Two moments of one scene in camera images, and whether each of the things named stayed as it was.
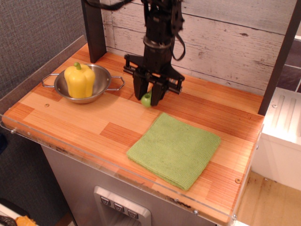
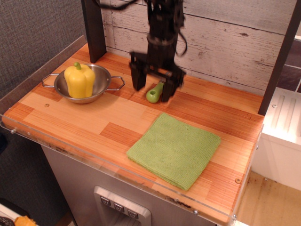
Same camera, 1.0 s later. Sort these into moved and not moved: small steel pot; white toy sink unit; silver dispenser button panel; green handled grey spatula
Moved: green handled grey spatula
Not moved: small steel pot; silver dispenser button panel; white toy sink unit
